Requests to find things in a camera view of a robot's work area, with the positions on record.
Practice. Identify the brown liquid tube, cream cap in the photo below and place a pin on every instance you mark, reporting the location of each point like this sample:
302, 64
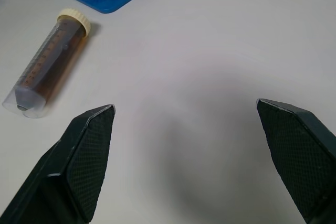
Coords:
51, 64

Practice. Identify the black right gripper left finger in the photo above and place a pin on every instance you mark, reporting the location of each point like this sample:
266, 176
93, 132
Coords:
78, 161

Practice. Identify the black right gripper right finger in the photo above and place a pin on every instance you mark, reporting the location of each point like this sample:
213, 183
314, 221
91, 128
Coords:
302, 153

